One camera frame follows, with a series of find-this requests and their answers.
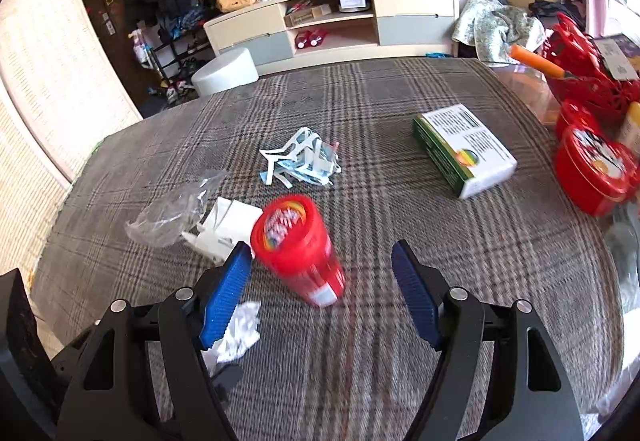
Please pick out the floral cloth pile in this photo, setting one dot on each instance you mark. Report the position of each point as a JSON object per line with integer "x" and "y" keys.
{"x": 491, "y": 28}

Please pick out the white tissue piece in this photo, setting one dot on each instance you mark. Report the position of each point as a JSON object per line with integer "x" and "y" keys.
{"x": 241, "y": 334}

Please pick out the red round lidded tin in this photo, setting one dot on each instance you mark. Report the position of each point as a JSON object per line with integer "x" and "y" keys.
{"x": 596, "y": 173}

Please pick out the orange stick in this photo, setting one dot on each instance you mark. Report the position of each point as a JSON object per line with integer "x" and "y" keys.
{"x": 533, "y": 60}

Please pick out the red cylindrical can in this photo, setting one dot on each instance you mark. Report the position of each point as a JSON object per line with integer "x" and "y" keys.
{"x": 291, "y": 240}

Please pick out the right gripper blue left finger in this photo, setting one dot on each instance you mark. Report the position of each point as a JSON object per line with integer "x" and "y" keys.
{"x": 110, "y": 395}

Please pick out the green white carton box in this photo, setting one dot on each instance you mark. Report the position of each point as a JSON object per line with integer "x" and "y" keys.
{"x": 469, "y": 157}

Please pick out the white paper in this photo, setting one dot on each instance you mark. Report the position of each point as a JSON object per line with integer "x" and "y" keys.
{"x": 228, "y": 223}

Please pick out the coat rack with clothes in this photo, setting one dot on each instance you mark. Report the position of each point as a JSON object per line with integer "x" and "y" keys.
{"x": 165, "y": 37}

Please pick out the clear plastic bag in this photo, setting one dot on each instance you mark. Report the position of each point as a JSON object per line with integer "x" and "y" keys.
{"x": 163, "y": 222}

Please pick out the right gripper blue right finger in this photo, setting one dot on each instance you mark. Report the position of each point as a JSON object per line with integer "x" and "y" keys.
{"x": 529, "y": 396}

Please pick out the cream TV cabinet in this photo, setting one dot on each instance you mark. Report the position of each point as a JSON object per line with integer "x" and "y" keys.
{"x": 283, "y": 35}

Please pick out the white round stool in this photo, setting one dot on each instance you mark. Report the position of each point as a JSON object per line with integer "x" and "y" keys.
{"x": 227, "y": 71}

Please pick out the grey plaid tablecloth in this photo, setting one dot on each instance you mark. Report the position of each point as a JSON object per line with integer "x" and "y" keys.
{"x": 356, "y": 370}

